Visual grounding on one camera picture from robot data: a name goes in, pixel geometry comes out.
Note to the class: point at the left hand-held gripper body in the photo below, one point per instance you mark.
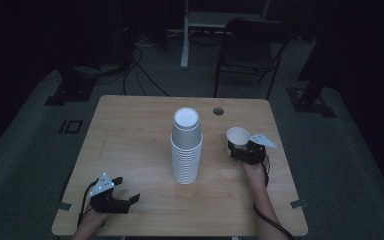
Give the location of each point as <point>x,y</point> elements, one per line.
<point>108,200</point>

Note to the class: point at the person's left hand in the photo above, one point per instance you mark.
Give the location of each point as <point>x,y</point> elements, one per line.
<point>91,221</point>

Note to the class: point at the grey tape piece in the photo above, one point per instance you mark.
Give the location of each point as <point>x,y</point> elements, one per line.
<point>64,206</point>
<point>298,203</point>

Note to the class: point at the person's right hand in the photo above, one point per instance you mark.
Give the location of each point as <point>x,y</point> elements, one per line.
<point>255,175</point>

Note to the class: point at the black folding chair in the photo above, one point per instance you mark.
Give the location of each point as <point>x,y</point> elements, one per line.
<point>251,50</point>

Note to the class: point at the white paper cup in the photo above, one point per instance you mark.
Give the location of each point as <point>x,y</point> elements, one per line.
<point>237,136</point>

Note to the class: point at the white desk frame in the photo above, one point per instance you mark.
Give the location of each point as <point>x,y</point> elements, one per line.
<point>193,20</point>

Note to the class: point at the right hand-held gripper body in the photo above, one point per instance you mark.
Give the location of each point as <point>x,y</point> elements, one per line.
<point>253,151</point>

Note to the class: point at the black stand with base plate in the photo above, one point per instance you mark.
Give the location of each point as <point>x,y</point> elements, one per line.
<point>310,96</point>
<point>71,90</point>

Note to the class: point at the stack of white paper cups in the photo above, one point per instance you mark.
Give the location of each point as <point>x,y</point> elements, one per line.
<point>186,158</point>

